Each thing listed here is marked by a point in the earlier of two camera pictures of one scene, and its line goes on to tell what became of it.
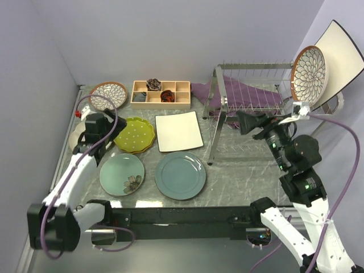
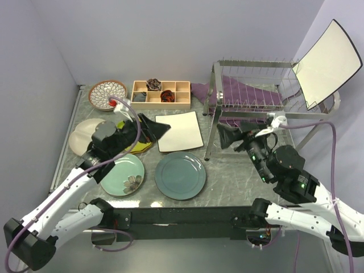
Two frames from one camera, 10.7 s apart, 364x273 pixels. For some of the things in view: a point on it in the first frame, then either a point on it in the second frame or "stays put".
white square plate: [345, 60] stays put
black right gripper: [247, 120] → [227, 133]
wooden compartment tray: [141, 98] stays put
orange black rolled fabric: [167, 96] stays put
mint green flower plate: [121, 174] stays put
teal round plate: [180, 176] stays put
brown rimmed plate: [309, 73] → [100, 92]
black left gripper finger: [120, 125] → [154, 130]
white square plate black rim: [178, 131] stays put
